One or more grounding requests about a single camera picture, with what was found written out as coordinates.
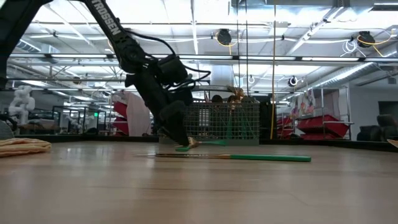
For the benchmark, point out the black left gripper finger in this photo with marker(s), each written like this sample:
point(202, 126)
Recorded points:
point(164, 130)
point(177, 121)

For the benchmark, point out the grey mesh cutlery basket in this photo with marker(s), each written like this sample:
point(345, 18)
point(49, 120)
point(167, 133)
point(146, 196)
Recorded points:
point(217, 124)

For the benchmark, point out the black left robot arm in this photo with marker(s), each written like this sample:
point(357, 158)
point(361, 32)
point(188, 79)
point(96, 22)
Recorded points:
point(109, 25)

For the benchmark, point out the pale pink draped cloth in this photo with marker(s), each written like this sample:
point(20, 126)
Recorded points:
point(138, 115)

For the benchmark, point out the white round column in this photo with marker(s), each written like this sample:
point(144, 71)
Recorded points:
point(222, 76)

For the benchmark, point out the black cabinet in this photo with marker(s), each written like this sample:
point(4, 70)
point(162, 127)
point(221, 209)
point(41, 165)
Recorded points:
point(266, 121)

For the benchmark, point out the colourful poster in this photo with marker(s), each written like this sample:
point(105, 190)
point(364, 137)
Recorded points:
point(306, 104)

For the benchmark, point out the white humanoid robot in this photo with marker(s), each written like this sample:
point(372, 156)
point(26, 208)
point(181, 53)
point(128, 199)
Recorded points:
point(23, 102)

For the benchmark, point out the large red storage bin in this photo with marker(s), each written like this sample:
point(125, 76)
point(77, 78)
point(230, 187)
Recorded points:
point(323, 126)

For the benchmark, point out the dark grey mat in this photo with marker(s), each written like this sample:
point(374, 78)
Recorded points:
point(5, 132)

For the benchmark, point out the metal shelf rack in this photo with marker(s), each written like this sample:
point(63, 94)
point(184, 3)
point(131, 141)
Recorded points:
point(348, 102)

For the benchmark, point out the black chairs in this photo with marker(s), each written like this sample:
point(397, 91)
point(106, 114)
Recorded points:
point(385, 127)

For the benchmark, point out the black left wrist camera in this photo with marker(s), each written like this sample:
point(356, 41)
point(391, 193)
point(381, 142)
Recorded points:
point(172, 70)

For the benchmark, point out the black metal table frame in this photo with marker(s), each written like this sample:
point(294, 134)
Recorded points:
point(93, 138)

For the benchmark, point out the silver air duct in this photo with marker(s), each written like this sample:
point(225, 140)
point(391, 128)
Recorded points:
point(357, 71)

